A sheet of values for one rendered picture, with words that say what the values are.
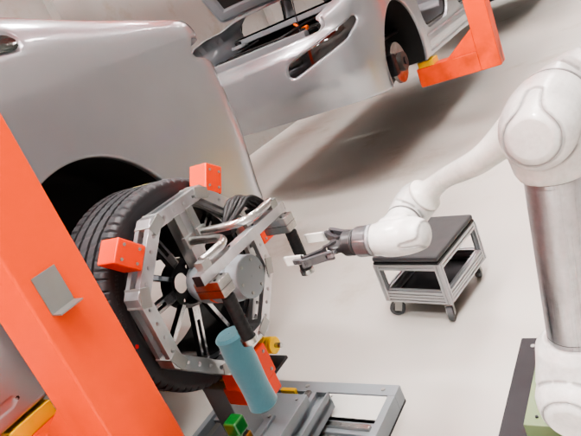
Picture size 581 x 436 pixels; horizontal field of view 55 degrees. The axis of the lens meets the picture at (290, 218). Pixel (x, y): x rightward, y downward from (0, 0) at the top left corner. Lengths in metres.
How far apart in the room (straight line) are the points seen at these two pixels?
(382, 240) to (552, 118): 0.64
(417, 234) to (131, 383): 0.78
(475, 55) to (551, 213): 3.87
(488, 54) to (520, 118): 3.92
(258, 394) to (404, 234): 0.62
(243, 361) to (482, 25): 3.79
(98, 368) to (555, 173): 1.01
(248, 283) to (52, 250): 0.57
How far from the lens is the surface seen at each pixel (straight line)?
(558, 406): 1.32
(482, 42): 4.92
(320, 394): 2.25
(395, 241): 1.49
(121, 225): 1.61
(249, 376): 1.65
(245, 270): 1.60
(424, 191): 1.58
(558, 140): 1.02
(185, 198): 1.67
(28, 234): 1.27
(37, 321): 1.27
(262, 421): 2.12
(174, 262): 1.75
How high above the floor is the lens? 1.44
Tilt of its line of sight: 18 degrees down
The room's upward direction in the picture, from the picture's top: 23 degrees counter-clockwise
